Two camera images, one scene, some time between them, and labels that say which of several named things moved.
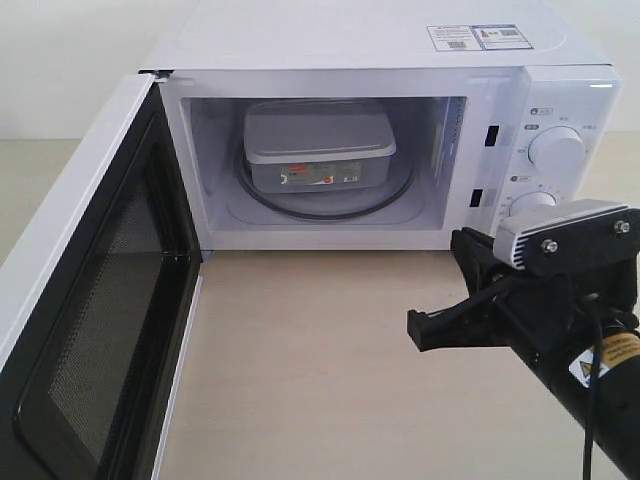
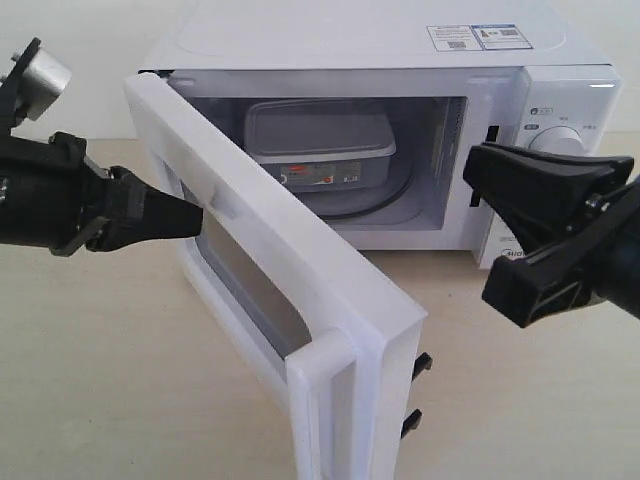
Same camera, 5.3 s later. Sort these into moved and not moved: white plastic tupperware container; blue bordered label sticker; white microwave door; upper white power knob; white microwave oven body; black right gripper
Moved: black right gripper; white microwave door
Not moved: white microwave oven body; upper white power knob; blue bordered label sticker; white plastic tupperware container
